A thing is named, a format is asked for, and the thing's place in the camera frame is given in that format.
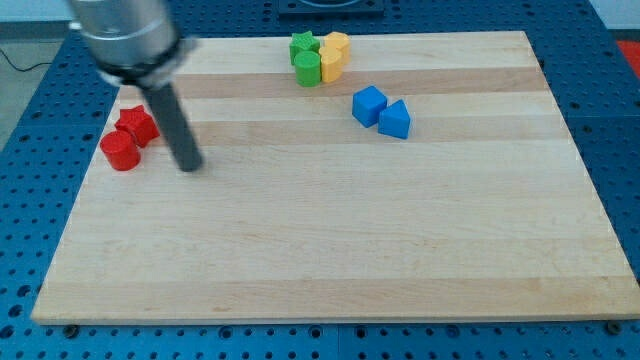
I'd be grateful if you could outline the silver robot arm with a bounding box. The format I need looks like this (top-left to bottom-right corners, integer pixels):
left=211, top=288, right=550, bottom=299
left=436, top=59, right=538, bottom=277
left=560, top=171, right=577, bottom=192
left=69, top=0, right=197, bottom=89

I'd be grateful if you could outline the blue cube block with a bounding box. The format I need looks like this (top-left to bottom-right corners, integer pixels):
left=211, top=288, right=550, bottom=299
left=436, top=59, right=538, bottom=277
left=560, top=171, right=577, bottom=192
left=352, top=85, right=387, bottom=128

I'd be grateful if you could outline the green star block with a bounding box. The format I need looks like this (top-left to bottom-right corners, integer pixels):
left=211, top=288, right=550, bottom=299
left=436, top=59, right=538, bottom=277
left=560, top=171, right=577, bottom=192
left=289, top=31, right=320, bottom=64

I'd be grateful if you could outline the red star block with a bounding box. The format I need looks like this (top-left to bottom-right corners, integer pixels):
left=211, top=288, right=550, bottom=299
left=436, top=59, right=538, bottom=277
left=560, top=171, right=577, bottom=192
left=115, top=105, right=160, bottom=148

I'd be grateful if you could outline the wooden board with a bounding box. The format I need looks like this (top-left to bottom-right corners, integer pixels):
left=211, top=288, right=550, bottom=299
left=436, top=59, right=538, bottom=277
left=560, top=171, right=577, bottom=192
left=32, top=31, right=639, bottom=325

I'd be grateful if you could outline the blue triangular prism block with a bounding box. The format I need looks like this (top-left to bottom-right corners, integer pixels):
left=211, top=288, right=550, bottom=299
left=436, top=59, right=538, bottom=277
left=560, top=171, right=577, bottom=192
left=378, top=100, right=411, bottom=139

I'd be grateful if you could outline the green cylinder block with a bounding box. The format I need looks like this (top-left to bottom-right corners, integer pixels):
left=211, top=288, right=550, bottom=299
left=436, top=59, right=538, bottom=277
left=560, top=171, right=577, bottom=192
left=294, top=51, right=321, bottom=87

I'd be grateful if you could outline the yellow heart block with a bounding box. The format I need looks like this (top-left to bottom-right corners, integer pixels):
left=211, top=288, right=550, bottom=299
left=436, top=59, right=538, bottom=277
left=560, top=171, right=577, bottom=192
left=319, top=46, right=343, bottom=83

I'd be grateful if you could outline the yellow hexagon block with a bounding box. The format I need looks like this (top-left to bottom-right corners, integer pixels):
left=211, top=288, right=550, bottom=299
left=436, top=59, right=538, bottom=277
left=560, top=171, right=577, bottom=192
left=324, top=31, right=351, bottom=65

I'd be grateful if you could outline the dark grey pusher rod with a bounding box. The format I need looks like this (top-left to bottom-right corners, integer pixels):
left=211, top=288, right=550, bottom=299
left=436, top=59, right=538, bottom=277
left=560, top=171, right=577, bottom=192
left=142, top=84, right=203, bottom=172

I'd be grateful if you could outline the red cylinder block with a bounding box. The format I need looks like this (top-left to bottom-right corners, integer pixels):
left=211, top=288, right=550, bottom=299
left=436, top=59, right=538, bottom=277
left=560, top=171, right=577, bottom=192
left=99, top=130, right=141, bottom=171

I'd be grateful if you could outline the black cable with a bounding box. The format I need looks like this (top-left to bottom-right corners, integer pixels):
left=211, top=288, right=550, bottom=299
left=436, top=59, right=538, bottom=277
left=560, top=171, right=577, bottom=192
left=0, top=47, right=54, bottom=73

